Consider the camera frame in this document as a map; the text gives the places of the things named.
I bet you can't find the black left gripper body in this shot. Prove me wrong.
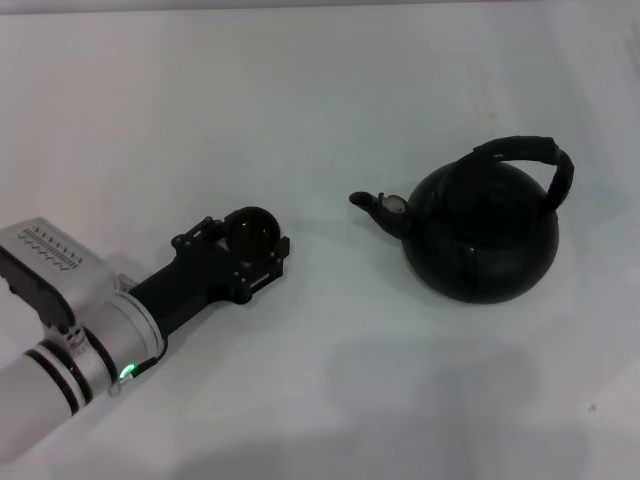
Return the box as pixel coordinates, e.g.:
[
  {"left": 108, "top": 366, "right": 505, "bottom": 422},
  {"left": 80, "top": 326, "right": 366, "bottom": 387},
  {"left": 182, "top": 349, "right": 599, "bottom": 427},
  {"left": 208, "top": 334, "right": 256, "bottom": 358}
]
[{"left": 130, "top": 234, "right": 252, "bottom": 347}]

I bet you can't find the dark brown teacup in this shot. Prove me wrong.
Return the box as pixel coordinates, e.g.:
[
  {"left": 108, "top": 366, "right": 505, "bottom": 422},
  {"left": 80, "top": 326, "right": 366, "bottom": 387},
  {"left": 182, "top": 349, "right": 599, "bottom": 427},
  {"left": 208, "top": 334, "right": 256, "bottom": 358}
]
[{"left": 224, "top": 205, "right": 283, "bottom": 262}]

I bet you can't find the black round teapot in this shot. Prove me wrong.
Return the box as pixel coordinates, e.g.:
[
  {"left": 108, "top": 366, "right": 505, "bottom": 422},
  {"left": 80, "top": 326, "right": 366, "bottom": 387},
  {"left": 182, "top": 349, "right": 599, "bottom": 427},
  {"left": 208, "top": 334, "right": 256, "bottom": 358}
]
[{"left": 348, "top": 135, "right": 576, "bottom": 305}]

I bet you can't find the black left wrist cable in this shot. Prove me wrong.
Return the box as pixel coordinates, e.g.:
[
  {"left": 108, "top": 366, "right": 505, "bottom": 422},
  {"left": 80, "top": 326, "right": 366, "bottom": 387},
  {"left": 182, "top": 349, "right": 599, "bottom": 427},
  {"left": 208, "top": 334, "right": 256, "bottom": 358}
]
[{"left": 113, "top": 355, "right": 165, "bottom": 397}]

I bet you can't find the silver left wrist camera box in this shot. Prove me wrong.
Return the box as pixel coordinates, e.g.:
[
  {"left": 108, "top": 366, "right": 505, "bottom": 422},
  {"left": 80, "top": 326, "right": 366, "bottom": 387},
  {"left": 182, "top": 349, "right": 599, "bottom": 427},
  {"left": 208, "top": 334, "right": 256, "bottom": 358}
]
[{"left": 0, "top": 216, "right": 132, "bottom": 342}]

